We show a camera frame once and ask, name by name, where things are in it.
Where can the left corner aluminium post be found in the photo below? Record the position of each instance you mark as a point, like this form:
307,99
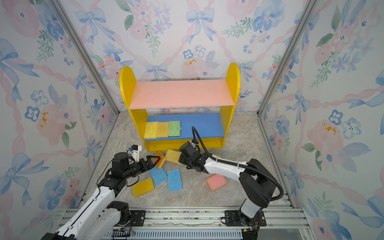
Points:
82,51

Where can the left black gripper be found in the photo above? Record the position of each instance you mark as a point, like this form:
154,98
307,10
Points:
149,165

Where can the yellow pink blue toy shelf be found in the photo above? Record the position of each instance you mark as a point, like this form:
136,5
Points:
213,127

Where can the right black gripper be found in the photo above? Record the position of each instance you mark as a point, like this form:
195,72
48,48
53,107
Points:
181,159

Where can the right corner aluminium post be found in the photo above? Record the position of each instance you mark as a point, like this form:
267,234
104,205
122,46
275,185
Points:
291,47

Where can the thick yellow sponge front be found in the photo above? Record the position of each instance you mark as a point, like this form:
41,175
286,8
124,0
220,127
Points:
143,187

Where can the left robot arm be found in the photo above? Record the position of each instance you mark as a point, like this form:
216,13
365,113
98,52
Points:
102,212

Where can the blue sponge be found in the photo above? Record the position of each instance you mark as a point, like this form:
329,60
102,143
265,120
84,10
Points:
158,175
174,180

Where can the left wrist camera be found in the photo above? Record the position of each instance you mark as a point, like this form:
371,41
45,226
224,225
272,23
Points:
134,151

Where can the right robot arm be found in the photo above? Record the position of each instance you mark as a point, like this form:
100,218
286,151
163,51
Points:
260,186

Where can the yellow sponge with green back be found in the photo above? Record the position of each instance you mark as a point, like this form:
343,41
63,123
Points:
163,130

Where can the pink orange sponge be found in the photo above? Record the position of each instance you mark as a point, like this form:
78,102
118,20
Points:
216,182

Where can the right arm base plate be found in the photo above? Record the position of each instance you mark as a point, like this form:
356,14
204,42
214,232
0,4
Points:
238,219

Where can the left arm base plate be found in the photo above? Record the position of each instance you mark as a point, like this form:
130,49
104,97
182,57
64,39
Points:
123,218

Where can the corner aluminium post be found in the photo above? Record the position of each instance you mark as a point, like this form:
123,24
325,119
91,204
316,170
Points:
82,51
291,47

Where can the pale yellow sponge underneath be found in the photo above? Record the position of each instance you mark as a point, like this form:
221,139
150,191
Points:
173,156

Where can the aluminium mounting rail frame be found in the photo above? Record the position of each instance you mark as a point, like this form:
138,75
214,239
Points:
205,223

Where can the bright yellow cellulose sponge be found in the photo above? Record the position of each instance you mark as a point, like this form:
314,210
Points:
151,130

